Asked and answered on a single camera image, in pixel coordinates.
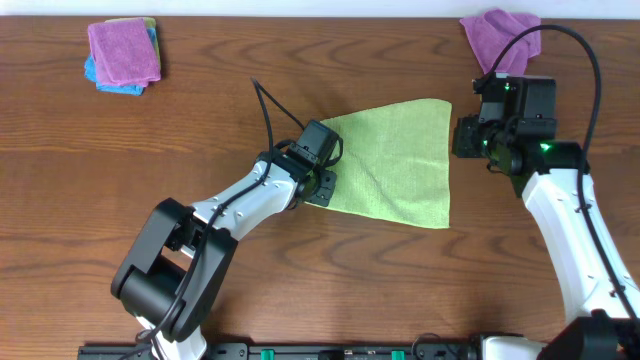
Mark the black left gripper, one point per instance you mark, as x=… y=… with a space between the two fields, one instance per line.
x=324 y=189

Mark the light green microfiber cloth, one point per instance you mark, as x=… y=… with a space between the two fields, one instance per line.
x=395 y=164

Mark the crumpled purple cloth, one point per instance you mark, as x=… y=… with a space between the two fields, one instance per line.
x=488 y=34

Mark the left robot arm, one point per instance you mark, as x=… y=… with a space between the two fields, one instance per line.
x=174 y=270

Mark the folded pink cloth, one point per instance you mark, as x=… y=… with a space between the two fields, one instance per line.
x=124 y=52

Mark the folded blue cloth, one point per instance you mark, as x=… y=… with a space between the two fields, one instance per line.
x=120 y=88

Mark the folded green cloth in stack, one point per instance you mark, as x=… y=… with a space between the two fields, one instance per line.
x=150 y=24

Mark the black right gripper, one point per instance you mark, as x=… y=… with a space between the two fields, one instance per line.
x=464 y=138

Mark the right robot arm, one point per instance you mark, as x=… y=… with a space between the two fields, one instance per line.
x=601 y=300

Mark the black mounting rail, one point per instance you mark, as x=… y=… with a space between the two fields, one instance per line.
x=330 y=351

